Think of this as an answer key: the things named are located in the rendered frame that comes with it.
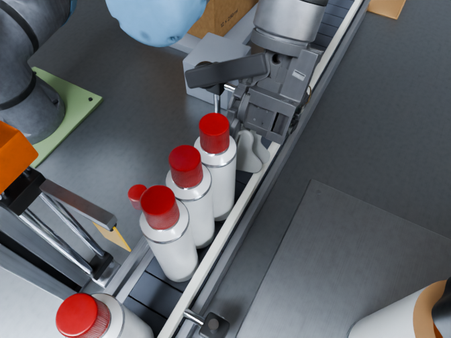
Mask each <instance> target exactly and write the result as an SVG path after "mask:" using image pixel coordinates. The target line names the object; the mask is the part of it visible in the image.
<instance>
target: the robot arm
mask: <svg viewBox="0 0 451 338"><path fill-rule="evenodd" d="M105 1H106V4H107V7H108V10H109V12H110V14H111V16H112V17H114V18H116V19H117V20H118V21H119V22H120V28H121V29H122V30H123V31H124V32H125V33H126V34H128V35H129V36H131V37H132V38H133V39H135V40H137V41H139V42H140V43H143V44H145V45H148V46H153V47H159V48H160V47H167V46H171V45H173V44H175V43H176V42H178V41H179V40H181V39H182V38H183V37H184V35H185V34H186V33H187V32H188V30H189V29H190V28H191V26H192V25H193V24H194V23H195V22H196V21H198V20H199V19H200V17H201V16H202V15H203V12H204V11H205V8H206V5H207V4H208V3H209V1H210V0H105ZM328 1H329V0H259V1H258V5H257V8H256V13H255V16H254V21H253V24H254V25H255V27H254V28H253V30H252V35H251V37H250V40H251V41H252V42H253V43H255V44H256V45H258V46H260V47H263V48H264V52H260V53H257V54H251V55H248V56H243V57H239V58H234V59H231V60H226V61H222V62H217V63H212V62H209V61H202V62H200V63H198V64H197V65H196V66H194V68H193V69H190V70H186V71H185V78H186V81H187V86H188V87H189V88H190V89H195V88H201V89H211V88H213V87H214V86H215V85H216V84H219V83H223V82H229V81H233V80H238V82H239V83H238V85H237V86H236V88H235V89H234V91H233V93H232V97H231V99H230V102H229V105H228V110H227V119H228V121H229V123H230V135H231V136H232V137H233V138H234V140H235V141H236V144H237V155H236V170H241V171H245V172H251V173H258V172H260V171H261V169H262V165H263V164H265V163H267V162H268V161H269V160H270V152H269V151H268V150H267V149H266V148H265V147H264V146H263V145H262V143H261V137H262V136H263V137H265V138H266V139H268V140H270V141H272V142H275V143H277V144H280V145H282V144H283V142H284V140H285V138H286V137H287V136H288V135H289V134H292V133H293V132H294V131H295V130H296V128H297V125H298V123H299V120H300V117H301V114H302V112H303V110H304V106H305V104H308V102H309V100H310V97H311V87H310V86H309V84H310V82H311V79H312V76H313V73H314V71H315V68H316V66H317V64H318V63H320V60H321V57H322V56H323V52H324V51H322V50H318V49H316V48H312V47H310V45H311V44H309V43H310V42H313V41H314V40H315V37H316V35H317V31H318V29H319V26H320V23H321V20H322V18H323V15H324V12H325V9H326V6H327V4H328ZM76 6H77V0H0V120H1V121H3V122H4V123H6V124H8V125H10V126H12V127H14V128H16V129H18V130H20V131H21V132H22V133H23V134H24V136H25V137H26V138H27V140H28V141H29V142H30V143H31V144H32V145H34V144H36V143H39V142H41V141H42V140H44V139H46V138H47V137H49V136H50V135H52V134H53V133H54V132H55V131H56V130H57V129H58V127H59V126H60V124H61V123H62V120H63V119H64V115H65V105H64V101H63V100H62V98H61V97H60V95H59V94H58V92H57V91H56V90H55V89H54V88H53V87H51V86H50V85H49V84H48V83H46V82H45V81H43V80H42V79H41V78H40V77H38V76H37V75H35V73H34V72H33V70H32V69H31V67H30V65H29V64H28V59H29V58H30V57H31V56H32V55H33V54H34V53H35V52H36V51H37V50H38V49H39V48H40V47H41V46H42V45H43V44H44V43H45V42H46V41H47V40H48V39H49V38H50V37H51V36H52V35H53V34H54V33H55V32H56V31H57V30H58V29H59V28H60V27H62V26H63V25H64V24H65V23H66V22H67V21H68V20H69V18H70V16H71V15H72V14H73V12H74V11H75V8H76ZM278 55H280V56H281V61H280V60H279V59H278ZM308 87H309V88H310V93H309V95H308V93H307V89H308ZM308 97H309V98H308ZM307 99H308V101H307Z"/></svg>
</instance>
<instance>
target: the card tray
mask: <svg viewBox="0 0 451 338"><path fill-rule="evenodd" d="M405 1H406V0H370V4H369V6H368V9H367V11H369V12H373V13H376V14H379V15H384V16H386V17H390V18H393V19H397V18H398V16H399V14H400V12H401V10H402V8H403V6H404V4H405Z"/></svg>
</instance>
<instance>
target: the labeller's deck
mask: <svg viewBox="0 0 451 338"><path fill-rule="evenodd" d="M449 277H451V239H448V238H447V237H444V236H442V235H439V234H437V233H435V232H433V231H430V230H428V229H426V228H424V227H421V226H419V225H416V224H415V223H412V222H410V221H407V220H405V219H403V218H400V217H398V216H396V215H394V214H392V213H389V212H387V211H384V210H382V209H380V208H378V207H375V206H373V205H371V204H368V203H366V202H364V201H362V200H360V199H357V198H355V197H353V196H350V195H349V194H346V193H344V192H341V191H339V190H336V189H334V188H332V187H330V186H328V185H325V184H323V183H321V182H318V181H316V180H314V179H311V180H310V181H309V184H308V186H307V188H306V190H305V192H304V194H303V196H302V198H301V201H300V203H299V205H298V207H297V209H296V211H295V213H294V215H293V218H292V219H291V222H290V223H289V226H288V227H287V230H286V231H285V234H284V236H283V238H282V240H281V242H280V244H279V246H278V248H277V251H276V253H275V255H274V257H273V259H272V261H271V263H270V265H269V267H268V270H267V271H266V274H265V275H264V278H263V279H262V282H261V284H260V286H259V288H258V290H257V292H256V294H255V296H254V299H253V301H252V303H251V305H250V307H249V309H248V311H247V313H246V316H245V317H244V320H243V321H242V324H241V325H240V328H239V329H238V332H237V334H236V336H235V338H346V336H347V334H348V331H349V329H350V328H351V326H352V325H353V324H354V323H355V322H356V321H357V320H358V319H361V318H362V317H365V316H369V315H371V314H373V313H375V312H377V311H379V310H381V309H382V308H385V307H386V306H389V305H390V304H393V303H394V302H397V301H398V300H401V299H402V298H405V297H406V296H409V295H410V294H413V293H414V292H417V291H418V290H421V289H422V288H425V287H426V286H429V285H430V284H433V283H435V282H438V281H441V280H447V279H448V278H449Z"/></svg>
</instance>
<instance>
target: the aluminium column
mask: <svg viewBox="0 0 451 338"><path fill-rule="evenodd" d="M0 267H1V268H3V269H4V270H7V271H8V272H11V273H12V274H14V275H16V276H18V277H20V278H22V279H24V280H25V281H27V282H29V283H31V284H33V285H35V286H37V287H38V288H41V289H42V290H45V291H46V292H48V293H50V294H52V295H54V296H56V297H58V298H59V299H61V300H65V299H66V298H68V297H69V296H71V295H73V294H76V293H80V292H82V291H83V290H84V288H85V287H86V285H87V284H88V283H89V282H90V280H91V278H90V277H88V276H87V275H86V274H84V273H83V271H82V270H81V269H80V268H79V267H78V266H76V265H75V264H74V263H72V262H71V261H70V260H69V259H68V258H66V257H65V256H64V255H62V254H61V253H60V252H59V251H58V250H57V249H55V248H54V247H53V246H51V245H50V244H49V243H48V242H47V241H46V240H44V239H43V238H42V237H40V236H39V235H38V234H37V233H36V232H35V231H33V230H32V229H30V228H29V227H28V226H27V225H26V224H25V223H23V222H22V221H21V220H19V219H18V218H17V217H16V216H15V215H13V214H12V213H10V212H9V211H7V210H6V209H4V208H3V207H0Z"/></svg>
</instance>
